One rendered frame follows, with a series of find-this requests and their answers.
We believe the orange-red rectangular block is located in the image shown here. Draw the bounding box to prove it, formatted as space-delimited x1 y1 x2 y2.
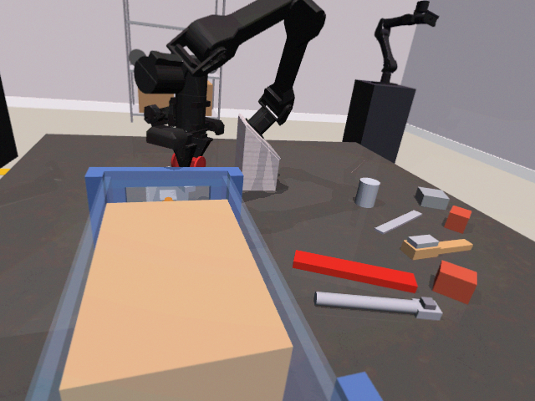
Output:
444 206 472 234
432 260 477 304

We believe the red long bar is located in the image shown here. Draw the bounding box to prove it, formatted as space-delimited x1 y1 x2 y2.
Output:
293 250 417 293

